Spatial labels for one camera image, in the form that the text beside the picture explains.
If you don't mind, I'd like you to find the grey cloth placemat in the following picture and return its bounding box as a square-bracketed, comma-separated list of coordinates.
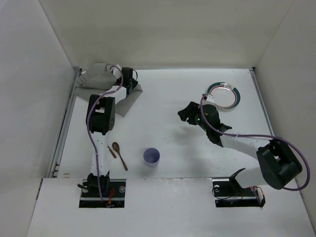
[75, 63, 143, 117]

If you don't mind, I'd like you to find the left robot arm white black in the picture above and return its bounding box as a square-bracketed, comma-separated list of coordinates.
[75, 64, 143, 198]

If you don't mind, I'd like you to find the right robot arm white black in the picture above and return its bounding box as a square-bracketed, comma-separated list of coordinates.
[177, 102, 303, 190]

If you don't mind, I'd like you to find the white plate green red rim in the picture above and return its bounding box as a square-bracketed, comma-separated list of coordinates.
[206, 82, 241, 110]

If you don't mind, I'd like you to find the purple cup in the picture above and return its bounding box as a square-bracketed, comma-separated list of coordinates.
[143, 148, 160, 167]

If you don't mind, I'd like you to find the brown wooden spoon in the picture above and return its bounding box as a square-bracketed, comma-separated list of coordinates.
[112, 142, 128, 171]

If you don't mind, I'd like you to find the brown wooden fork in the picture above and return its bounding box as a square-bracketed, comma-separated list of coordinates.
[108, 146, 117, 158]

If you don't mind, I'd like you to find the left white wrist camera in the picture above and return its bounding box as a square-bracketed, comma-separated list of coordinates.
[108, 65, 121, 78]

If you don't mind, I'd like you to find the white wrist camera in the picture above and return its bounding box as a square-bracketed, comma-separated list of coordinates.
[203, 93, 214, 103]
[108, 65, 121, 78]

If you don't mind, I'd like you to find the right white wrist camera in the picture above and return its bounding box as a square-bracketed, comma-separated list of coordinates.
[203, 93, 214, 103]

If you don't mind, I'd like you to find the right aluminium table rail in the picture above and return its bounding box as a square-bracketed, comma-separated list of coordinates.
[249, 67, 274, 135]

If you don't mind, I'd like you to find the aluminium table rail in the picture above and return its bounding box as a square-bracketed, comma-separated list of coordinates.
[249, 67, 274, 135]
[46, 67, 81, 178]

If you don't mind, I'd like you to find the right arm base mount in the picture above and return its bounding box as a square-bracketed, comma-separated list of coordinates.
[212, 179, 266, 208]

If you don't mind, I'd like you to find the left aluminium table rail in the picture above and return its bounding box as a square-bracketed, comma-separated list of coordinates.
[46, 67, 81, 178]

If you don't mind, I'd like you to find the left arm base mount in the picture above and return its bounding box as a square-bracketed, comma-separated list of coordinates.
[78, 179, 126, 208]

